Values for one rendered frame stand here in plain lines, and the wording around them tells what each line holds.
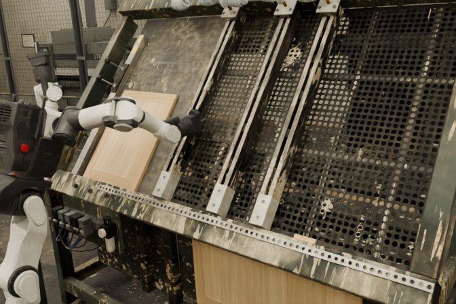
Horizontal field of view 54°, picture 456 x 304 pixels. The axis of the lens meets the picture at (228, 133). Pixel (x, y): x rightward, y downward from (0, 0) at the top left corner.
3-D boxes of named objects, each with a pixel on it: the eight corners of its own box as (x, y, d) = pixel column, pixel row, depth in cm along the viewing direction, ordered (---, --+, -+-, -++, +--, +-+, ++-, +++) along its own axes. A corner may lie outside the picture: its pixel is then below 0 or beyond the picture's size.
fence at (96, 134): (76, 175, 260) (70, 172, 257) (142, 38, 287) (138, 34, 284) (81, 176, 257) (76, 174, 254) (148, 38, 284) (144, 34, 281)
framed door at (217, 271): (199, 300, 242) (196, 303, 241) (192, 206, 228) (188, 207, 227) (361, 374, 188) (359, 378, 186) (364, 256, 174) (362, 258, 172)
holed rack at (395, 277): (98, 189, 237) (98, 189, 236) (100, 184, 237) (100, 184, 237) (432, 293, 137) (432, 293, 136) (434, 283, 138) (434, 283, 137)
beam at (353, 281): (50, 190, 276) (35, 183, 268) (59, 172, 279) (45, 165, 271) (433, 324, 143) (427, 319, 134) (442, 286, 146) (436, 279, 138)
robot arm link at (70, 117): (73, 127, 183) (50, 132, 189) (88, 138, 189) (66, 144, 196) (83, 104, 189) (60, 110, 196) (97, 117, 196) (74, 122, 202)
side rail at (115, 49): (60, 172, 279) (45, 165, 271) (133, 26, 311) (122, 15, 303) (65, 174, 276) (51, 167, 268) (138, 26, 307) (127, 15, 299)
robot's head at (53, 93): (43, 103, 203) (48, 84, 204) (43, 104, 213) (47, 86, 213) (59, 106, 206) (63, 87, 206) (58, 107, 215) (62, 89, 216)
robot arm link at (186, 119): (205, 134, 217) (188, 142, 208) (190, 132, 223) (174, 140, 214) (202, 109, 213) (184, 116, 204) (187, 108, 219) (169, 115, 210)
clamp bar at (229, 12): (158, 198, 219) (125, 180, 201) (241, 1, 253) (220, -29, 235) (173, 203, 212) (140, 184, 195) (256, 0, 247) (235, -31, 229)
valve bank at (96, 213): (45, 241, 249) (39, 201, 243) (68, 231, 260) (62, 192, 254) (101, 268, 219) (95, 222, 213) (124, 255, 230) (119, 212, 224)
